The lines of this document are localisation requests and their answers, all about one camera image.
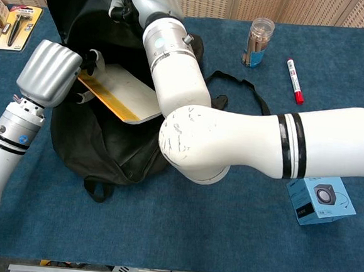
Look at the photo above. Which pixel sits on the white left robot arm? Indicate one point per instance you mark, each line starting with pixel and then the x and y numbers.
pixel 4 153

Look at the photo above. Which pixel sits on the beige woven partition screen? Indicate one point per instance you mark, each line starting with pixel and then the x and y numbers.
pixel 274 6

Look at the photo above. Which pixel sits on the yellow razor blister pack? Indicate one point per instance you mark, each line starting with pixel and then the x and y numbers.
pixel 18 27

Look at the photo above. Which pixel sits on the white and yellow Lexicon book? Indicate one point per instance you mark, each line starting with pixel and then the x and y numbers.
pixel 125 90

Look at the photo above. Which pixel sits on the red and white marker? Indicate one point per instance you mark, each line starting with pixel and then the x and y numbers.
pixel 295 82

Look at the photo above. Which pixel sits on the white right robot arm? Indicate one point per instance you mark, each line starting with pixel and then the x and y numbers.
pixel 216 142

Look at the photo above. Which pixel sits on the black fabric backpack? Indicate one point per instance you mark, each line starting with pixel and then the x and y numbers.
pixel 105 149

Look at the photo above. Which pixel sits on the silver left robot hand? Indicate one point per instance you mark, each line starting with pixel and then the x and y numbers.
pixel 48 72

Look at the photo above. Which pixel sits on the light blue speaker box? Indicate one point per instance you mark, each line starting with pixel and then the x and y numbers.
pixel 321 203

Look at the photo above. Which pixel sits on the clear jar of wooden sticks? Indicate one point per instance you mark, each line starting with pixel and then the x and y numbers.
pixel 257 44

